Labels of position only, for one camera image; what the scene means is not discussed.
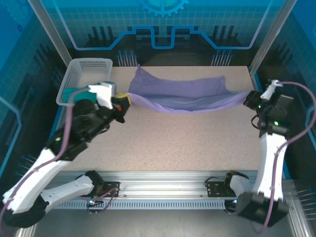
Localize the purple t-shirt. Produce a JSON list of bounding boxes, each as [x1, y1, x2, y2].
[[127, 63, 251, 115]]

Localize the teal cloth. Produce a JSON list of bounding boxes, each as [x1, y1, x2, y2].
[[62, 87, 97, 103]]

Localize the grey plastic mesh basket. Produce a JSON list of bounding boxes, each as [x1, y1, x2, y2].
[[56, 58, 114, 107]]

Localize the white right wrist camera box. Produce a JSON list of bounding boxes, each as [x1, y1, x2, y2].
[[261, 79, 284, 101]]

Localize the thin black right gripper wire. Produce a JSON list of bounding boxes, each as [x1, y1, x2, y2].
[[250, 114, 263, 131]]

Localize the aluminium frame post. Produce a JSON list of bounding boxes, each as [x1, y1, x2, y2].
[[248, 0, 298, 76], [27, 0, 73, 67]]

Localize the short purple cable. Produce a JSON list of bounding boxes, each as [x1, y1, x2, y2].
[[81, 186, 121, 199]]

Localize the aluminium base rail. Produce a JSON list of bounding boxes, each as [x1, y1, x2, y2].
[[59, 170, 294, 201]]

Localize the slotted grey cable duct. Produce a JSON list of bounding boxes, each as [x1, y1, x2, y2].
[[51, 199, 227, 210]]

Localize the aluminium frame beam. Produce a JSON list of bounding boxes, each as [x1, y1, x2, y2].
[[287, 192, 312, 237], [14, 226, 35, 237]]

